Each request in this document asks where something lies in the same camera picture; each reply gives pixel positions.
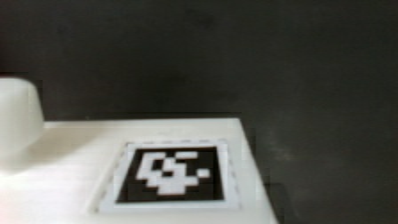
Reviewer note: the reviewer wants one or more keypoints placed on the white drawer box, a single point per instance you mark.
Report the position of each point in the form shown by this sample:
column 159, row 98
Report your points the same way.
column 124, row 172

